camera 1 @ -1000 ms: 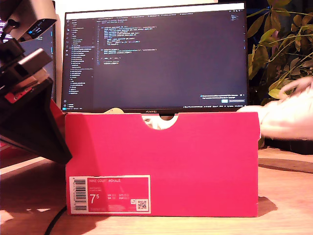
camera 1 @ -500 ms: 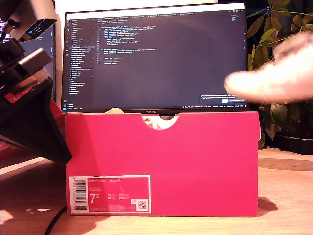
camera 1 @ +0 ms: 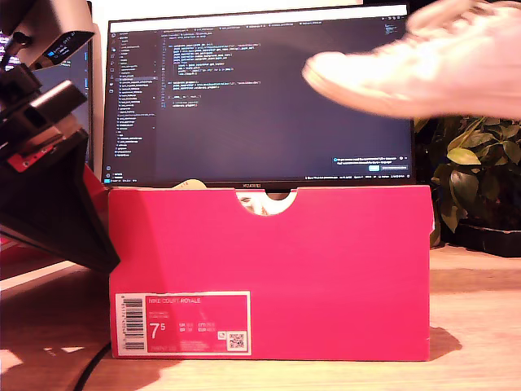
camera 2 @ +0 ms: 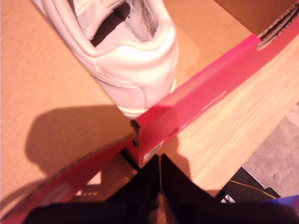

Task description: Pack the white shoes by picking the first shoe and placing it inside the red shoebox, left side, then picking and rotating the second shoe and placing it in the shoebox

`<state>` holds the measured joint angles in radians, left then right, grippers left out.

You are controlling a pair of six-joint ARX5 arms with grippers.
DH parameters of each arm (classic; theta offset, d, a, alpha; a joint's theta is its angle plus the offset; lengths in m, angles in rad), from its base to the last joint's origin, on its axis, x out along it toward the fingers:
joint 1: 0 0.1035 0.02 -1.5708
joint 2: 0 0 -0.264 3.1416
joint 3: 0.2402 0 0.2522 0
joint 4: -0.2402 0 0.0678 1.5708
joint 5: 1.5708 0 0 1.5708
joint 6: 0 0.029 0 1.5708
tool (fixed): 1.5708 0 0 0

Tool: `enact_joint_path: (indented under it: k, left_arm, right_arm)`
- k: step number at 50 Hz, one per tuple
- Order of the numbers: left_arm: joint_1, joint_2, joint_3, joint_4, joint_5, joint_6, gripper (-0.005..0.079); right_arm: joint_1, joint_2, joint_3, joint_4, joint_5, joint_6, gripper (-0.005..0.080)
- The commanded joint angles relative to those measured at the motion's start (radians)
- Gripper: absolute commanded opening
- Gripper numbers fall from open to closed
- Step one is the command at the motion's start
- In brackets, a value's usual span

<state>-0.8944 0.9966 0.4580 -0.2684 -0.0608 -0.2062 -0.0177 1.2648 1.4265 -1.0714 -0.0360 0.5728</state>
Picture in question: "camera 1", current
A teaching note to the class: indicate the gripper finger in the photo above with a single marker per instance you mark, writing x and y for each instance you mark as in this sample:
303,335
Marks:
57,203

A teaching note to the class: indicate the red shoebox lid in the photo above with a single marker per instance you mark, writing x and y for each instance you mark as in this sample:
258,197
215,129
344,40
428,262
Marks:
94,183

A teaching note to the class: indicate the white sneaker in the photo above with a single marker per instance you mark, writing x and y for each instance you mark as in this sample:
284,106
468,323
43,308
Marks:
249,204
407,69

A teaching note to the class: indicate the red Nike shoebox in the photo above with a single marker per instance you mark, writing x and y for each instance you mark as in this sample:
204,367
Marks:
325,277

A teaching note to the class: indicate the monitor with purple window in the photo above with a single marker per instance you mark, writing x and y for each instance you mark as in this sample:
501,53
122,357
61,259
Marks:
81,72

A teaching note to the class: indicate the beige paper sheet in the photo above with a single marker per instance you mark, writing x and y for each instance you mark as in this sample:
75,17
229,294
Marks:
189,184

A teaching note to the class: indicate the black Huawei computer monitor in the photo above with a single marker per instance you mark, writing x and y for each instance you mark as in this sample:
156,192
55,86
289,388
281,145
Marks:
244,134

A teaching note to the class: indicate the green leafy plant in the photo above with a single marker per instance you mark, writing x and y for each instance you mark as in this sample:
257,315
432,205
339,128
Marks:
462,156

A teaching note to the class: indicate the black plant tray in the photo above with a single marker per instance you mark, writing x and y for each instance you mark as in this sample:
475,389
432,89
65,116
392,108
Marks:
488,240

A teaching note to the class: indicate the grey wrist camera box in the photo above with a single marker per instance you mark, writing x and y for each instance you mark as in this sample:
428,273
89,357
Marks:
49,20

